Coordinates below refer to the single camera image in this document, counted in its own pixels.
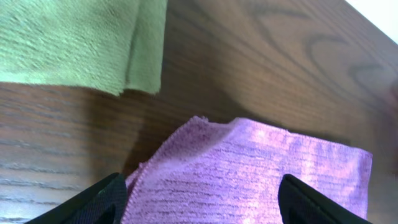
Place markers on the purple microfiber cloth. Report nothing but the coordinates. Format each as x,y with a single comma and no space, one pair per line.
230,173

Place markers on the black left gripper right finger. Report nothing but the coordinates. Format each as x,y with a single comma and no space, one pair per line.
299,203

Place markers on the green folded cloth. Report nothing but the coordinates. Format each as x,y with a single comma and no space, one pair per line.
107,45

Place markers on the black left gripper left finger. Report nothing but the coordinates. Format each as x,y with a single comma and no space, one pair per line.
102,203

